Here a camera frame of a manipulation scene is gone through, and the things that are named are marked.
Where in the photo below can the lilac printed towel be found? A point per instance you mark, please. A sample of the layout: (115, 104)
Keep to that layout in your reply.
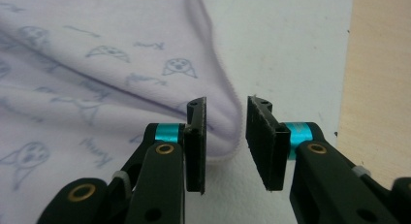
(97, 88)

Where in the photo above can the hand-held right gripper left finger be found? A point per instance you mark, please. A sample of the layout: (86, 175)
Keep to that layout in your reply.
(161, 185)

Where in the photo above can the white grid mat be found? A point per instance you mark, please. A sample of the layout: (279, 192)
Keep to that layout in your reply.
(284, 56)

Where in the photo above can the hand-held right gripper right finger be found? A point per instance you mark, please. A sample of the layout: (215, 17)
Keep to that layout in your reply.
(323, 191)

